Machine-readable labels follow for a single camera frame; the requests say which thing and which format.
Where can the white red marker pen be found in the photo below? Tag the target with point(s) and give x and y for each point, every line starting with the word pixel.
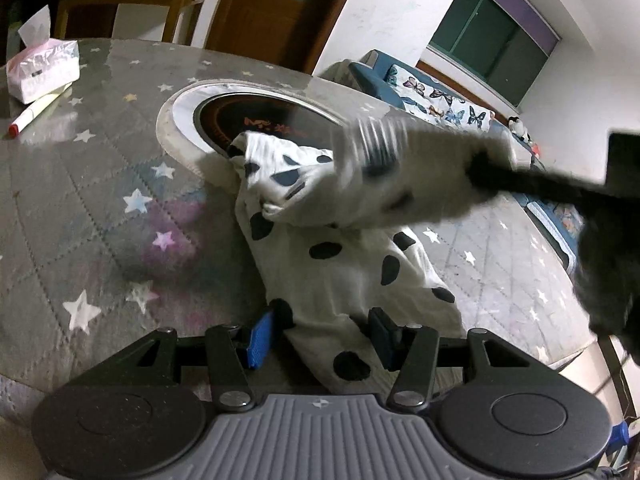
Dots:
pixel 30 113

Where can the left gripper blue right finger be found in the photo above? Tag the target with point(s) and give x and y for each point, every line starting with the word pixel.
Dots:
pixel 412 353

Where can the pink tissue pack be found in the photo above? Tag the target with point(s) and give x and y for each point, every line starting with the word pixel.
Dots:
pixel 45 64

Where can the blue corner sofa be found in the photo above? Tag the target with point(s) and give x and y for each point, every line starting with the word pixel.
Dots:
pixel 560 224

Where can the green framed window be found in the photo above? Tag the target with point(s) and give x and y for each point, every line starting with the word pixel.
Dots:
pixel 504 43

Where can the butterfly print blanket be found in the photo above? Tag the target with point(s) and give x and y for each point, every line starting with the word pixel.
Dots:
pixel 436 106

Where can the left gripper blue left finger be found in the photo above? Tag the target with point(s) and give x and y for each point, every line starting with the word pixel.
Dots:
pixel 234 351

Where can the round induction cooktop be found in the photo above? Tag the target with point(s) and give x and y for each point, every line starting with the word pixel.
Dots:
pixel 196 126

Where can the grey star tablecloth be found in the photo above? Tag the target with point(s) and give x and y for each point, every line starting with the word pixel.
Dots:
pixel 115 260

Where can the white polka dot garment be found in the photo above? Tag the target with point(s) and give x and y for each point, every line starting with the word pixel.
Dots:
pixel 331 232

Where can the brown wooden door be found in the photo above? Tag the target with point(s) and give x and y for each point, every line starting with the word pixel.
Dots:
pixel 288 33

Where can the black white plush toy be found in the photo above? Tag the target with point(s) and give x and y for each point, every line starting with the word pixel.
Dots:
pixel 518 128

